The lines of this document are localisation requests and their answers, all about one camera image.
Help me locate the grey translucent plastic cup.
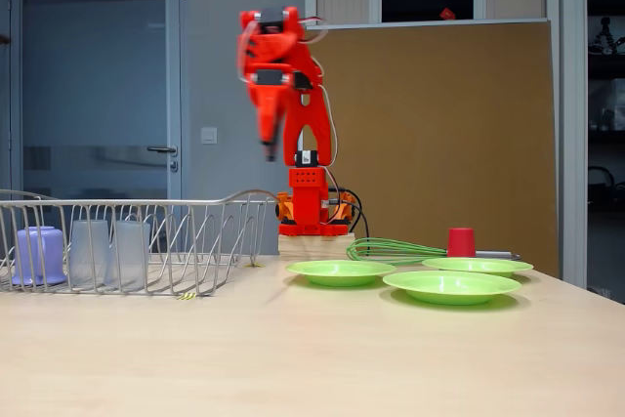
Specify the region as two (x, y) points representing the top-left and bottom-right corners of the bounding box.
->
(67, 220), (109, 287)
(104, 220), (151, 289)

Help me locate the red plastic cup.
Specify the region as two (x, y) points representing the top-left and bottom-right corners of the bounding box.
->
(447, 227), (478, 259)

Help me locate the green whisk with metal handle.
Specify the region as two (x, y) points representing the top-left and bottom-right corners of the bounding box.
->
(346, 236), (522, 263)

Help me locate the purple plastic mug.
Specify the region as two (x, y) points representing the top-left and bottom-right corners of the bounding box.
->
(10, 226), (68, 287)

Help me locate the orange table clamp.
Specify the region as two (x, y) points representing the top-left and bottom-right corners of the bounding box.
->
(273, 190), (355, 222)

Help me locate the green plastic plate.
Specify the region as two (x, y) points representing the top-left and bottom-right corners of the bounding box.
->
(382, 270), (522, 306)
(286, 260), (397, 288)
(419, 257), (534, 277)

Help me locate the brown pin board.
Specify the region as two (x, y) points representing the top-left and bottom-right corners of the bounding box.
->
(298, 19), (561, 279)

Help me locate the grey glass door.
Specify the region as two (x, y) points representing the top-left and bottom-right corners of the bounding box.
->
(9, 0), (189, 257)

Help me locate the black power cable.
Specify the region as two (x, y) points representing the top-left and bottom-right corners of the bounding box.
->
(329, 185), (371, 242)

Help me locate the black data cable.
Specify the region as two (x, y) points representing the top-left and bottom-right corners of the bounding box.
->
(327, 197), (366, 235)

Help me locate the metal wire dish rack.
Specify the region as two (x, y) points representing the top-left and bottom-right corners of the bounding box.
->
(0, 188), (280, 299)

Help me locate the flexible camera tripod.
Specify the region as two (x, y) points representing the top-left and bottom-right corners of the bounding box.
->
(588, 16), (625, 57)

